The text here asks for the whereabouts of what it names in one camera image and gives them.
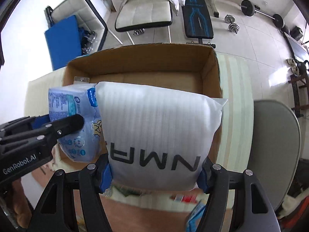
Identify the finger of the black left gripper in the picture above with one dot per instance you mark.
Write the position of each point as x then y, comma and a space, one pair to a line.
63, 127

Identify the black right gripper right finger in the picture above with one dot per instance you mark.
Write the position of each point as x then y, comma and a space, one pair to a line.
252, 210

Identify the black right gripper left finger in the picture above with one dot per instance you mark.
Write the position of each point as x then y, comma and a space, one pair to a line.
56, 208

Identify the light blue tissue pack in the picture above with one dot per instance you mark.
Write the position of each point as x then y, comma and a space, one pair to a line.
76, 106

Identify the white NMAX soft pouch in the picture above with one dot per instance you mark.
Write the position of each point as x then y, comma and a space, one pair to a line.
157, 139

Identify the person's left hand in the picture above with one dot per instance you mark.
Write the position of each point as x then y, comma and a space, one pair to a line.
20, 205

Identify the grey round chair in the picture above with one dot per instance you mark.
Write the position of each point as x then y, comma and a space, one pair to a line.
275, 148

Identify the striped cat table mat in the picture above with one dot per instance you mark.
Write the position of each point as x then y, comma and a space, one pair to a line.
230, 148

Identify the white chair with blue pad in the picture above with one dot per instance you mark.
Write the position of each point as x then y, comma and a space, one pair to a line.
75, 28

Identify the open cardboard milk box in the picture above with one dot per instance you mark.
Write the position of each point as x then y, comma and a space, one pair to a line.
186, 67

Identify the white leather chair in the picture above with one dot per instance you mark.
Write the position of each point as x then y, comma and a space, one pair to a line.
143, 14

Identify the chrome dumbbell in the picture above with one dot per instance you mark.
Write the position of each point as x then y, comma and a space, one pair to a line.
232, 25

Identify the black blue workout bench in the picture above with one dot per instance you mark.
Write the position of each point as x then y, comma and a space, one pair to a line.
197, 20

